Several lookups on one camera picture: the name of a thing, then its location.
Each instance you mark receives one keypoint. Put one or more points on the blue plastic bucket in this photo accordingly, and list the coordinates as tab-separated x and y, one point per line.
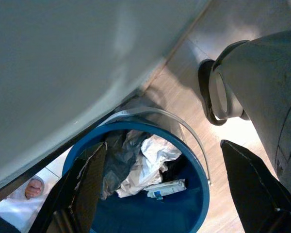
148	213

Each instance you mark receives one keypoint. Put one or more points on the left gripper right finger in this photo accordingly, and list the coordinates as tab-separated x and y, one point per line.
252	194

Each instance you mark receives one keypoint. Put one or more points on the white blue packet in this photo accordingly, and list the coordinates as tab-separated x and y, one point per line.
167	188

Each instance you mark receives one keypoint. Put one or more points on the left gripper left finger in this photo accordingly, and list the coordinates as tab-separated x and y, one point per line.
82	189

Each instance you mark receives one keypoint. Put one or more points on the white tissue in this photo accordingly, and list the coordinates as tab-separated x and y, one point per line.
155	157

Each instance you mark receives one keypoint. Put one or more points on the grey plastic bag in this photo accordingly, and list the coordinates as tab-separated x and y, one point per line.
116	160

